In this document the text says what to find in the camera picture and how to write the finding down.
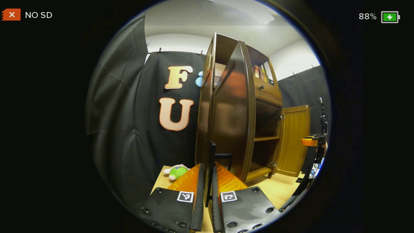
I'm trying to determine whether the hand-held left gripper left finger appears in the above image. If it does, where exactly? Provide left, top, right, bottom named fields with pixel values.
left=136, top=163, right=205, bottom=233

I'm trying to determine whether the black backdrop cloth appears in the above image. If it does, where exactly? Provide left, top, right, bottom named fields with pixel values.
left=85, top=15, right=332, bottom=207

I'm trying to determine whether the wooden shoe cabinet door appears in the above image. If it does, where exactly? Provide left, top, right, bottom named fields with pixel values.
left=274, top=104, right=311, bottom=178
left=210, top=40, right=256, bottom=183

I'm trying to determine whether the green plush toy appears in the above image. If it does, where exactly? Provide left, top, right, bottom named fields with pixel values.
left=163, top=164, right=191, bottom=181

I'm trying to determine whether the wooden cabinet drawer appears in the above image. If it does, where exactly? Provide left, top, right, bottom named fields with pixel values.
left=254, top=76, right=283, bottom=107

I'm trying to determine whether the wooden double-door shoe cabinet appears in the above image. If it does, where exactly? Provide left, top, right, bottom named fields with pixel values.
left=195, top=32, right=311, bottom=183

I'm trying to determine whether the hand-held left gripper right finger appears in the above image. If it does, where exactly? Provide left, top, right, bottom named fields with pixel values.
left=212, top=162, right=282, bottom=233

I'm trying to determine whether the black door handle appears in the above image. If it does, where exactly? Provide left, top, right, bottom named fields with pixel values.
left=205, top=140, right=233, bottom=207

